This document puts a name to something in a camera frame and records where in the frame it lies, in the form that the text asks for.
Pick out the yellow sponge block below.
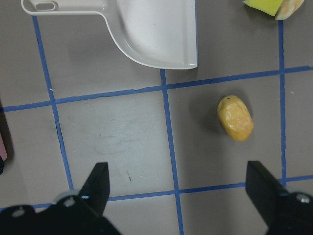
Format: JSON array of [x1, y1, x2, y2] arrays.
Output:
[[243, 0, 283, 16]]

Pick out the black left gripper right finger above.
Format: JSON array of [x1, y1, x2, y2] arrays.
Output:
[[246, 161, 288, 220]]

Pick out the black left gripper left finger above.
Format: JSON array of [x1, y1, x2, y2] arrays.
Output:
[[78, 162, 109, 216]]

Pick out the black lined trash bin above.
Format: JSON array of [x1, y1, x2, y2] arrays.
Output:
[[0, 102, 8, 175]]

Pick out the beige plastic dustpan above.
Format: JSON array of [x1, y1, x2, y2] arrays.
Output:
[[21, 0, 198, 70]]

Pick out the croissant toy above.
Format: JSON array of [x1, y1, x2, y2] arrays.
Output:
[[275, 0, 304, 21]]

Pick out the yellow potato toy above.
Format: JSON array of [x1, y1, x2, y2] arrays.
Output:
[[217, 95, 254, 142]]

